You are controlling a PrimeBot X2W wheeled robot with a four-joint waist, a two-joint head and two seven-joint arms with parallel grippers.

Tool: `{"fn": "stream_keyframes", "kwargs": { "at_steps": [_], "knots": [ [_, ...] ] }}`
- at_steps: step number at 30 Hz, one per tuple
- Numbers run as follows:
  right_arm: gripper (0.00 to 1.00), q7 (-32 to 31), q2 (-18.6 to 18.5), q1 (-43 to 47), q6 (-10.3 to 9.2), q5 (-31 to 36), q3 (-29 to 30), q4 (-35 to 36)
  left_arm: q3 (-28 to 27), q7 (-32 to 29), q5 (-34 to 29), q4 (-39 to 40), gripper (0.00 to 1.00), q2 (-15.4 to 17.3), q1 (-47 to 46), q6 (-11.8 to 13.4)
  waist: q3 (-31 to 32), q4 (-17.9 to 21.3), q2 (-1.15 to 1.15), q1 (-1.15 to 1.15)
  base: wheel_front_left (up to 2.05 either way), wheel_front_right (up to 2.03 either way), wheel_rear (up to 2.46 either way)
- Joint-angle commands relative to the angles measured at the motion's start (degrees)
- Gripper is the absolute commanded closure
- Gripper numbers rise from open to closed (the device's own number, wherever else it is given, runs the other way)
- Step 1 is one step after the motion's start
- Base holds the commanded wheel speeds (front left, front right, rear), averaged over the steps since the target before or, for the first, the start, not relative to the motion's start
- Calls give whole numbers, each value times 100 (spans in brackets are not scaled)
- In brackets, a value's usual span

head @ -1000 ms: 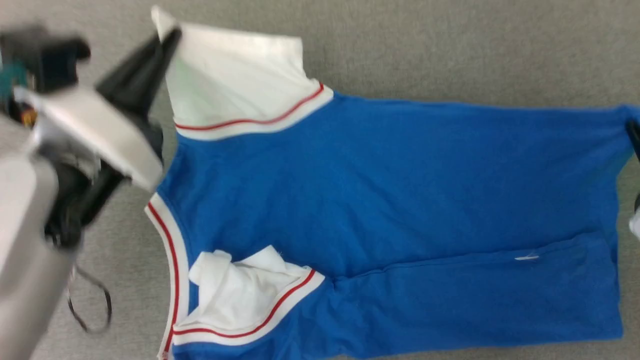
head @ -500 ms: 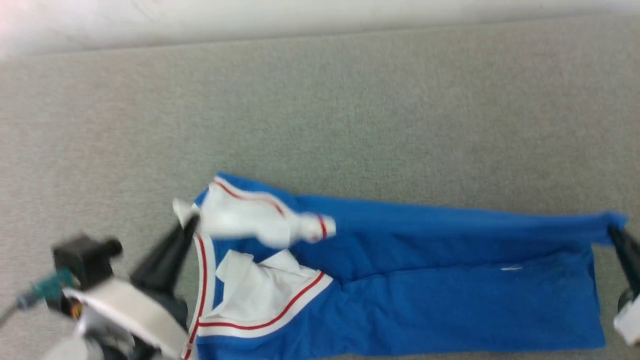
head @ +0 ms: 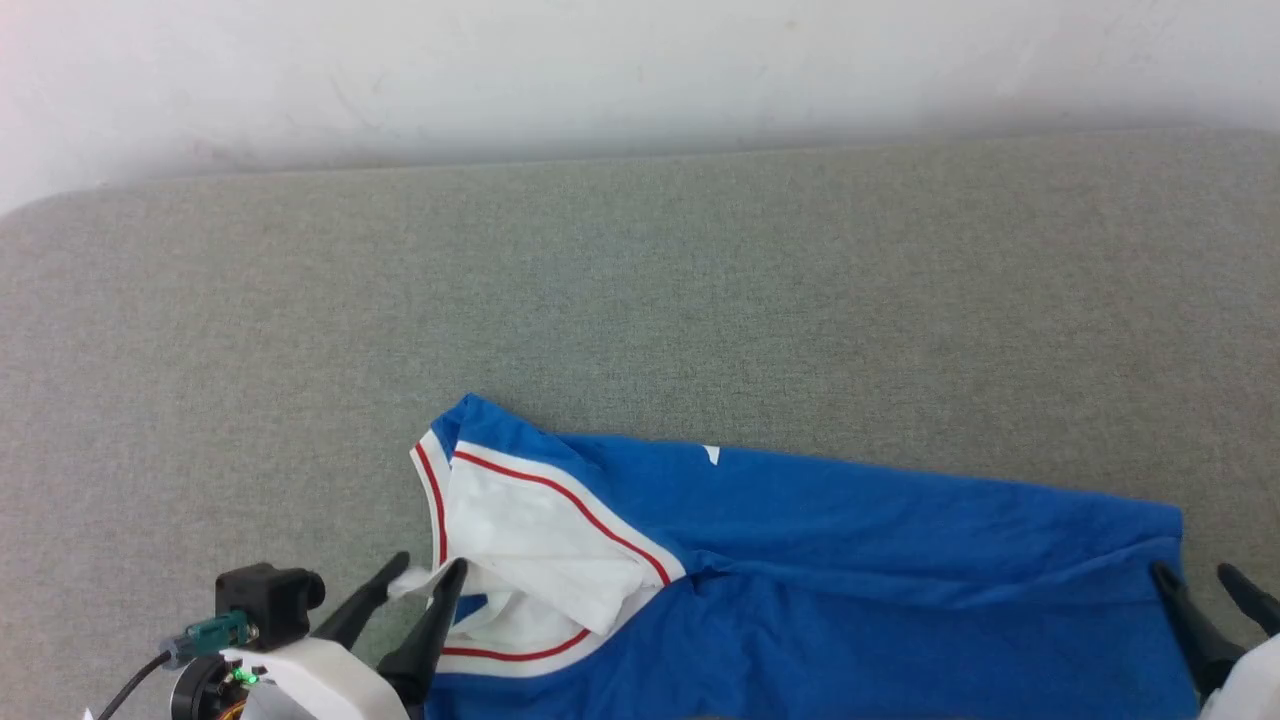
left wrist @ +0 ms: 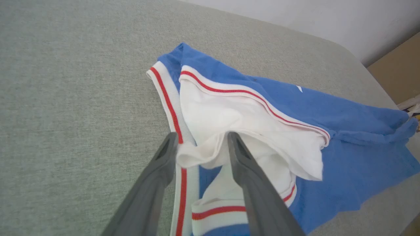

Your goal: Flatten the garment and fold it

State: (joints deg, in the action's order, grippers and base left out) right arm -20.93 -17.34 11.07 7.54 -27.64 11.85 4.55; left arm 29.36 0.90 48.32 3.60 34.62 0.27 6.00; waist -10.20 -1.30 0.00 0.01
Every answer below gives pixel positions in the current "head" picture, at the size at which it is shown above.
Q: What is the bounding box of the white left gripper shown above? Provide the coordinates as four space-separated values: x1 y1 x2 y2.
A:
224 551 470 720

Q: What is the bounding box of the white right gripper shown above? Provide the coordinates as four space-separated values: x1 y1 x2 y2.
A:
1149 559 1280 720

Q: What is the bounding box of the blue white sports shirt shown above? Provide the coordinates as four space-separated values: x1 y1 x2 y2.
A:
388 393 1202 720

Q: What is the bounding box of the grey fabric sofa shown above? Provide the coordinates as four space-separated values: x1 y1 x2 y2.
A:
0 128 1280 720

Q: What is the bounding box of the left camera cable teal plug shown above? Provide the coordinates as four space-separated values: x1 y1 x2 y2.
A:
95 611 258 720

